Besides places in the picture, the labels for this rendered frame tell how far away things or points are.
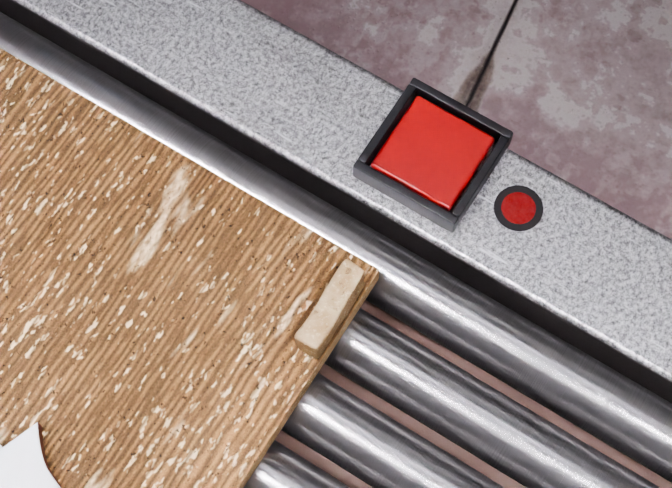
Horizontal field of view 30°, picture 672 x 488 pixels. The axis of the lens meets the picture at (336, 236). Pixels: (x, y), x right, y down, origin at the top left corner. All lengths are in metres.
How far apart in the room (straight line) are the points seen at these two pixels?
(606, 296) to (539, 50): 1.15
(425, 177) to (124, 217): 0.19
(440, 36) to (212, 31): 1.07
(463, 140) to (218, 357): 0.21
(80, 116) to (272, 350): 0.20
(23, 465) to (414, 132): 0.32
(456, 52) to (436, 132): 1.10
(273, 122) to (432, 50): 1.09
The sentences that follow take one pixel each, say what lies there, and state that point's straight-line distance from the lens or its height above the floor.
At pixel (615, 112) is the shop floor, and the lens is 1.90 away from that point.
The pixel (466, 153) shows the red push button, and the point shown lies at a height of 0.93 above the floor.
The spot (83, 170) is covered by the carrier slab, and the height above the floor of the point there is 0.94.
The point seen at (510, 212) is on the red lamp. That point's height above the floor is 0.92.
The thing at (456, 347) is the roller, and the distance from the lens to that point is 0.79.
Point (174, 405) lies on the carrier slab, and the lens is 0.76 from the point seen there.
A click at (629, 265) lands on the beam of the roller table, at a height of 0.91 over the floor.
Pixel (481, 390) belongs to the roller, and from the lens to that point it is 0.78.
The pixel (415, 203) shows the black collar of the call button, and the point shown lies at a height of 0.93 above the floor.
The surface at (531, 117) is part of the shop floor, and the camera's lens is 1.87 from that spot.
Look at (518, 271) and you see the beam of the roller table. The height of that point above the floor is 0.91.
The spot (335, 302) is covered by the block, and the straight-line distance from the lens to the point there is 0.74.
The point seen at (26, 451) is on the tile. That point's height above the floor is 0.95.
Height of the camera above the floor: 1.67
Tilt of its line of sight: 69 degrees down
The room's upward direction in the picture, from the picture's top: 2 degrees counter-clockwise
